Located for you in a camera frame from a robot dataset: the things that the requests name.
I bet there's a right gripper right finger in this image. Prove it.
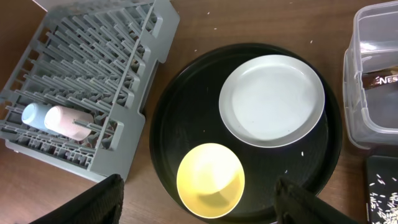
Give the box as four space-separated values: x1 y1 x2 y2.
274 177 356 224

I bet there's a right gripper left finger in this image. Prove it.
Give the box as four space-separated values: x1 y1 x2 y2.
31 174 124 224

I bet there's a yellow bowl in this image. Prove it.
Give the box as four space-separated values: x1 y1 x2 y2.
176 143 245 219

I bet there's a pink cup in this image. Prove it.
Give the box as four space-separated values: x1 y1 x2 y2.
44 106 94 141

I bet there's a blue cup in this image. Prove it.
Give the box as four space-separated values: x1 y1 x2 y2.
21 103 58 135

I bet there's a brown snack wrapper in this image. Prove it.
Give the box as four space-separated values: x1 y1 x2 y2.
362 67 397 90

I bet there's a grey dishwasher rack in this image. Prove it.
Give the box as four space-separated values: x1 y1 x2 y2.
1 0 180 182

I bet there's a black rectangular bin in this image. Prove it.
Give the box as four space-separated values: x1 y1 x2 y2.
366 156 398 224

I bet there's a round black tray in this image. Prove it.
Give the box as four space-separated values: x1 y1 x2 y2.
150 43 342 223

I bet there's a grey round plate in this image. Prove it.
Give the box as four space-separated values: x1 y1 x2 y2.
218 55 326 148

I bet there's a clear plastic bin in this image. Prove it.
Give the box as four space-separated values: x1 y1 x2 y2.
343 1 397 149

